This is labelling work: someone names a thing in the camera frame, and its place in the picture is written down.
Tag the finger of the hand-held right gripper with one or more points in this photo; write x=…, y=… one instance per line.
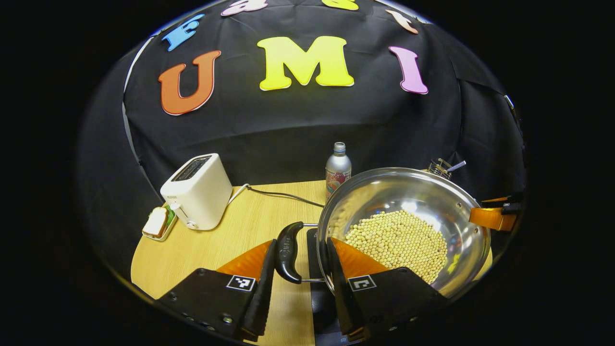
x=490, y=218
x=511, y=207

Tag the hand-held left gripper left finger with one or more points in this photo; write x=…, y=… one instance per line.
x=262, y=298

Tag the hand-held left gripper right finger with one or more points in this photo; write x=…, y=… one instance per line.
x=338, y=298

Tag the black induction cooktop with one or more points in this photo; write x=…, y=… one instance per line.
x=319, y=307

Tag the stainless steel pot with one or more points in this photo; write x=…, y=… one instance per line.
x=423, y=192

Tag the pile of soybeans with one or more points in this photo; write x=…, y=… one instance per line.
x=399, y=240

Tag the pale green rectangular plate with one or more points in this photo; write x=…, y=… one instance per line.
x=169, y=229

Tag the white toaster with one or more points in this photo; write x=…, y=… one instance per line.
x=199, y=197

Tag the silver printed drink bottle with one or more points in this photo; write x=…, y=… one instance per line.
x=338, y=173

